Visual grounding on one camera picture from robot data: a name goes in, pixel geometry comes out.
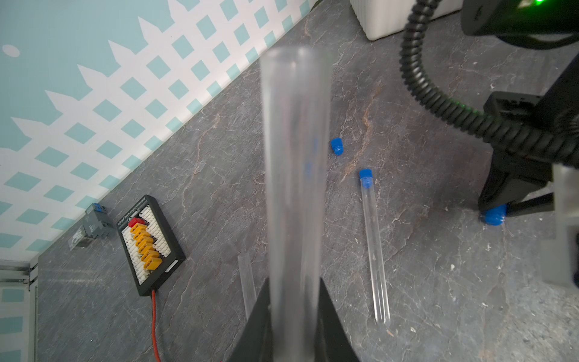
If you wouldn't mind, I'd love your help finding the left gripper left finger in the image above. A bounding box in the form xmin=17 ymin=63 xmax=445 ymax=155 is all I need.
xmin=228 ymin=278 xmax=271 ymax=362

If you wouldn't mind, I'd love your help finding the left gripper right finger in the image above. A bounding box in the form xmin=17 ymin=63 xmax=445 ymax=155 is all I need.
xmin=316 ymin=279 xmax=360 ymax=362

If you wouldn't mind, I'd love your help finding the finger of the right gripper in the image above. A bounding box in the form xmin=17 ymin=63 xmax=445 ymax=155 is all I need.
xmin=477 ymin=151 xmax=553 ymax=213
xmin=505 ymin=192 xmax=554 ymax=217

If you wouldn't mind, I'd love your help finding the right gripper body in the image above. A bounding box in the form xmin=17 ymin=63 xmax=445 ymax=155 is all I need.
xmin=461 ymin=1 xmax=578 ymax=181

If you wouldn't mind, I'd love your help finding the blue stopper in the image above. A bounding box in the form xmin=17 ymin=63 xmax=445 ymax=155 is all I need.
xmin=359 ymin=169 xmax=373 ymax=189
xmin=330 ymin=137 xmax=344 ymax=155
xmin=481 ymin=205 xmax=508 ymax=226

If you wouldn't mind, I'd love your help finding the clear test tube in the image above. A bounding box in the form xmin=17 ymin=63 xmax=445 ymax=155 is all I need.
xmin=360 ymin=178 xmax=391 ymax=325
xmin=260 ymin=47 xmax=331 ymax=361

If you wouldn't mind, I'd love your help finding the black box with orange connectors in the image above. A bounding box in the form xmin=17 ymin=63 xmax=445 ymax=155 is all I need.
xmin=115 ymin=195 xmax=185 ymax=297

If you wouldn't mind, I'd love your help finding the brown lid storage box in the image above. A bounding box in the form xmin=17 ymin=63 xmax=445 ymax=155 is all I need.
xmin=349 ymin=0 xmax=464 ymax=42

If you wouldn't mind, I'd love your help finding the red wire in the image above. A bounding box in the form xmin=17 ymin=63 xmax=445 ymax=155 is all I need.
xmin=150 ymin=289 xmax=162 ymax=362

